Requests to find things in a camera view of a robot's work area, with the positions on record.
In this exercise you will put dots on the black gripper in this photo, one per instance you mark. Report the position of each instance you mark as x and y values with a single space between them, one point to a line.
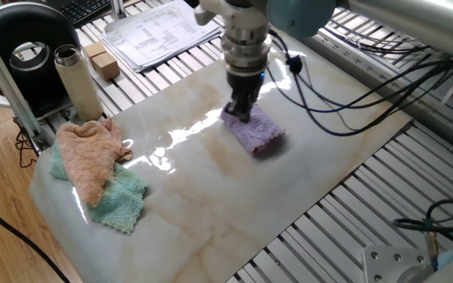
246 84

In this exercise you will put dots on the purple fluffy cloth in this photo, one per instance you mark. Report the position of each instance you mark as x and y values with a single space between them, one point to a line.
256 131

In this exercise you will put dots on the green fluffy cloth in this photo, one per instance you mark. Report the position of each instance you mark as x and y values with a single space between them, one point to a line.
120 200

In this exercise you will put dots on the peach fluffy cloth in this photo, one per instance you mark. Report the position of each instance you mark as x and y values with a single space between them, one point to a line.
89 157

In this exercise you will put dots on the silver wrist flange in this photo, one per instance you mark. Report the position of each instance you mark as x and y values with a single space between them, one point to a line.
248 55

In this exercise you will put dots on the marble pattern board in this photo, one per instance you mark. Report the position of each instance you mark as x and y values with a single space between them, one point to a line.
230 188

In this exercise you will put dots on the large wooden block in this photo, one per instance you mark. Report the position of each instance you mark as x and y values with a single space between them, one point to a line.
106 67

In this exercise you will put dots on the small wooden block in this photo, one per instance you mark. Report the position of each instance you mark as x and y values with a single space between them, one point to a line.
94 49

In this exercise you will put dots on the beige thermos bottle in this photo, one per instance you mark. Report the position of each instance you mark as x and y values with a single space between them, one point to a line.
79 82

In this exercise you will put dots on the black keyboard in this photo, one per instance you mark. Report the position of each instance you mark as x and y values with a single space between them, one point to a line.
85 9

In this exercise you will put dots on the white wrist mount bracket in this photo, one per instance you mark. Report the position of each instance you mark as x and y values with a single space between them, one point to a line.
238 15

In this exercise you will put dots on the slim metal post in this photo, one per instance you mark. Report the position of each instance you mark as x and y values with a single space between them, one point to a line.
117 8

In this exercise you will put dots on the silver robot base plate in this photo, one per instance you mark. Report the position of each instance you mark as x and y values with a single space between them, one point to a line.
391 261

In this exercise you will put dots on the aluminium frame post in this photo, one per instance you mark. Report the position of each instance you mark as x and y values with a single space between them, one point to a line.
6 90

